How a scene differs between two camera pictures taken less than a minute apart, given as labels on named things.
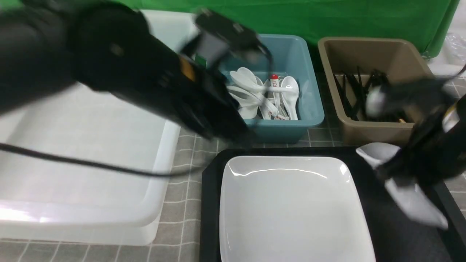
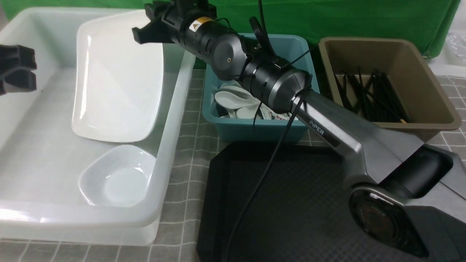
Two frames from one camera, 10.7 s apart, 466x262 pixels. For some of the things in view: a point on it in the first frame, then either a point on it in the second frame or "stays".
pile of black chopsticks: (354, 95) stays
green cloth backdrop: (427, 23) stays
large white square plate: (291, 209) → (118, 82)
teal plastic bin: (291, 55) stays
